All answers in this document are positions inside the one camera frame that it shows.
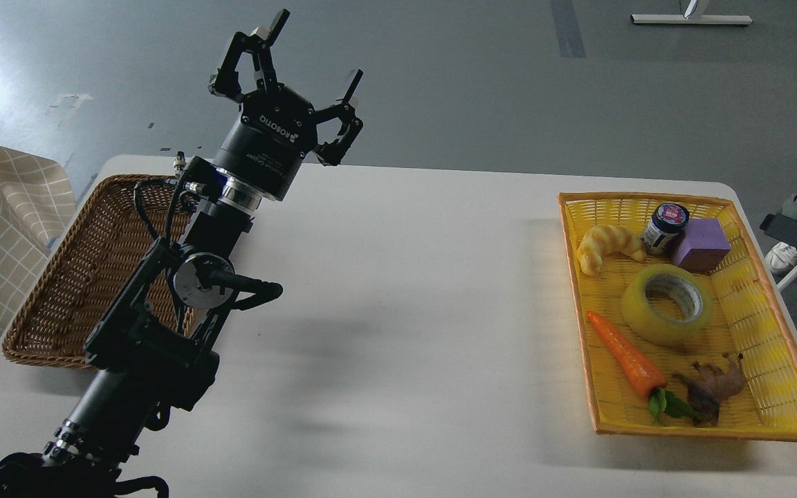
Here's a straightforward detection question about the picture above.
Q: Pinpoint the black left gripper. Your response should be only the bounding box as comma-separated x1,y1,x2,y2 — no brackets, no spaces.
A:
208,9,364,202

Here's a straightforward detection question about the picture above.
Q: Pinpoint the yellow tape roll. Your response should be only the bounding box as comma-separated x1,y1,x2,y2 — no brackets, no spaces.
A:
621,264,714,347

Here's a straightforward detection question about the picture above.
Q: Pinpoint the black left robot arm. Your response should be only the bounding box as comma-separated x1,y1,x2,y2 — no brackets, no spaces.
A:
0,9,363,497

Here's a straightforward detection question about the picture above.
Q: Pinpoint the brown wicker basket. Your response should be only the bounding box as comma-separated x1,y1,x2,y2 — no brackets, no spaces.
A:
2,174,205,369

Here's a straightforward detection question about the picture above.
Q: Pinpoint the toy croissant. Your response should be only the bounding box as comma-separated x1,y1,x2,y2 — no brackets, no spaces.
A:
575,225,646,277

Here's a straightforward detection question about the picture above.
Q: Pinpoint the white stand base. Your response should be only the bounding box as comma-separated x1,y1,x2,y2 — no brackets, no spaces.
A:
630,1,753,26

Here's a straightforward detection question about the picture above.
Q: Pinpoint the small jar blue lid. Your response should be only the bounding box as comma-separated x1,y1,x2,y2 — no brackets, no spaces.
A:
640,203,690,256

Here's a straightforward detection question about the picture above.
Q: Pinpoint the purple block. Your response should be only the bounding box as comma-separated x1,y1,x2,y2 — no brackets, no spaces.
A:
671,218,731,274

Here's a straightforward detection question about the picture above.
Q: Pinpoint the toy carrot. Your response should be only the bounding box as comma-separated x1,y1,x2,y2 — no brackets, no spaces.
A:
585,310,695,423

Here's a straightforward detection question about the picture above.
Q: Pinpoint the yellow plastic basket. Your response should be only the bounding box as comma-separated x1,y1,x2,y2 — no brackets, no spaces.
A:
558,192,797,442

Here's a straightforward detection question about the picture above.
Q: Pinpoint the brown toy animal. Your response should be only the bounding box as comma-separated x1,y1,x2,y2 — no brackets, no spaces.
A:
672,353,746,427

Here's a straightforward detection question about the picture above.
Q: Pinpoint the white shoe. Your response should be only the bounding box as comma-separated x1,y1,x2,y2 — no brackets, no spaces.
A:
764,242,797,277

